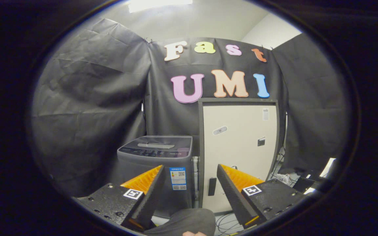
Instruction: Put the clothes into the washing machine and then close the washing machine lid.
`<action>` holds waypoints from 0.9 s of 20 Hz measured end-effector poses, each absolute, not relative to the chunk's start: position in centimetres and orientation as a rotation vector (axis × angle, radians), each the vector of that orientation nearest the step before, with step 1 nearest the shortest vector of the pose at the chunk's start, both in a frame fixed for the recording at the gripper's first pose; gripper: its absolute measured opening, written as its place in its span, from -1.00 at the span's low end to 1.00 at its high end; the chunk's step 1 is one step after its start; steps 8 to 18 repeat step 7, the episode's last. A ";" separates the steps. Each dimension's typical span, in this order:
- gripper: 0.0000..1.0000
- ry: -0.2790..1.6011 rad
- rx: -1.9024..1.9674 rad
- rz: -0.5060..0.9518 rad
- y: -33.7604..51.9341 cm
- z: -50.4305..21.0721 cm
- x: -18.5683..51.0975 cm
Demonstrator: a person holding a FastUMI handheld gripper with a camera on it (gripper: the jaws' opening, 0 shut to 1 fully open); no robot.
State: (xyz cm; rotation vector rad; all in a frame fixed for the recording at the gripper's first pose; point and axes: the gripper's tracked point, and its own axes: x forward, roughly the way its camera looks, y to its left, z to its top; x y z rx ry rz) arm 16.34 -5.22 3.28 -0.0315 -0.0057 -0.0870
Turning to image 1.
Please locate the grey washing machine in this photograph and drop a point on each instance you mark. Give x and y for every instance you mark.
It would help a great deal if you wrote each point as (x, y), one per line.
(136, 167)

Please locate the black box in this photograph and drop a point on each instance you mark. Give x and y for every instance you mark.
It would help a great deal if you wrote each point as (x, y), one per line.
(303, 184)

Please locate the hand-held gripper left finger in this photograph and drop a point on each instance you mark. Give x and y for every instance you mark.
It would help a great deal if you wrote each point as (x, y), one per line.
(144, 205)

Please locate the black backdrop cloth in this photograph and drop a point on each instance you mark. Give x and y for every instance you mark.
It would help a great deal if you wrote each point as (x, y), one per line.
(90, 98)

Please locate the beige cabinet with grey frame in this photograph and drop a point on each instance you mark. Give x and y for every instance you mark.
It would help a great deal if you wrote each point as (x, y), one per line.
(241, 147)

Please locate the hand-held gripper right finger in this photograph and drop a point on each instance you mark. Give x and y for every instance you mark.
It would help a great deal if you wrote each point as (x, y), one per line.
(233, 200)

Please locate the person's leg in dark trousers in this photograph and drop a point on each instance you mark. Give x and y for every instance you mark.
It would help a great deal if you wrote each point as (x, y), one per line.
(182, 223)

